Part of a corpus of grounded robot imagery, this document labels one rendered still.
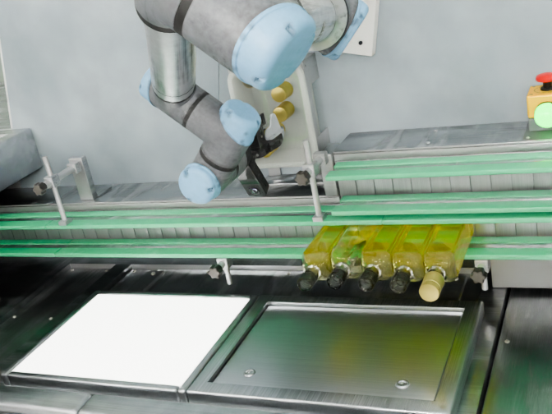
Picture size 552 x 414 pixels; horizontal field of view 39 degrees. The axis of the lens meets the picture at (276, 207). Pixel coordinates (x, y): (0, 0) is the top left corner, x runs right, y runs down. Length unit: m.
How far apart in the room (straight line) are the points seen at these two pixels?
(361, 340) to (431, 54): 0.58
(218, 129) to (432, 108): 0.49
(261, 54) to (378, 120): 0.73
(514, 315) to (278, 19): 0.81
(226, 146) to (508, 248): 0.56
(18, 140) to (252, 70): 1.18
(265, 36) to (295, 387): 0.65
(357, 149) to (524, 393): 0.57
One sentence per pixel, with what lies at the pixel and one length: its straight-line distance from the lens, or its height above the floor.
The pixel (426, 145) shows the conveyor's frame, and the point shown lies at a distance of 1.52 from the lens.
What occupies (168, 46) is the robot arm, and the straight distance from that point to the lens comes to 1.15.
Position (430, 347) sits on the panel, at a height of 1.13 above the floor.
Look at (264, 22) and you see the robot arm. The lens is 0.96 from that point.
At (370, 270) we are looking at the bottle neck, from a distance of 1.37.
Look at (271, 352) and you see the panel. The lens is 1.46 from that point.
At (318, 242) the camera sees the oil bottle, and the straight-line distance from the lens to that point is 1.48.
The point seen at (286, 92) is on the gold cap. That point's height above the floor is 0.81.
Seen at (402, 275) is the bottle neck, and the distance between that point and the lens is 1.34.
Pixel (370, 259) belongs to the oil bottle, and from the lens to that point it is 1.39.
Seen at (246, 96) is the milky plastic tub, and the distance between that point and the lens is 1.69.
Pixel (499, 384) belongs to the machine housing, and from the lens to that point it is 1.36.
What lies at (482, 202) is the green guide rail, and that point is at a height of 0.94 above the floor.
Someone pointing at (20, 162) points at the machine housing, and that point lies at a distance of 2.06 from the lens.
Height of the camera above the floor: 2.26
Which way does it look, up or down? 56 degrees down
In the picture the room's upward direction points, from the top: 138 degrees counter-clockwise
